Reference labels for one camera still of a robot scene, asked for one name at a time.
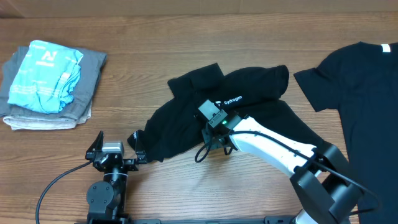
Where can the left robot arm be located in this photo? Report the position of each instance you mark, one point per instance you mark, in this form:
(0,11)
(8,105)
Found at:
(107,198)

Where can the black t-shirt white label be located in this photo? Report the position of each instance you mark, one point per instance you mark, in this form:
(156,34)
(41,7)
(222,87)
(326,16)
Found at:
(360,81)

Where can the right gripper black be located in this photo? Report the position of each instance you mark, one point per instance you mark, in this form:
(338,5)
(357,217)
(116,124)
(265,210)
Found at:
(209,141)

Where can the folded grey garment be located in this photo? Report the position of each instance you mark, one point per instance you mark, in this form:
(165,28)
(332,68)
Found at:
(90,64)

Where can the folded beige garment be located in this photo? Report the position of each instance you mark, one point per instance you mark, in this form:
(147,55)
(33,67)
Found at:
(36,123)

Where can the black polo shirt Sydrogen logo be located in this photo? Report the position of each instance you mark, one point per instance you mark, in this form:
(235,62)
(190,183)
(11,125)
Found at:
(176,126)

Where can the folded light blue shirt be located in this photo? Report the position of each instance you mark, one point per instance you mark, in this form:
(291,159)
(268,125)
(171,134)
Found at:
(46,78)

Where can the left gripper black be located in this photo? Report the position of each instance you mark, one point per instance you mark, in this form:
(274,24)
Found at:
(133,164)

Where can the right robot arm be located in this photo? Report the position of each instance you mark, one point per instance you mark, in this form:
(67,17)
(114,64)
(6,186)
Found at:
(321,176)

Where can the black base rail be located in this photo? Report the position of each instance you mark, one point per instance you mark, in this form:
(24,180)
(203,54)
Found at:
(284,219)

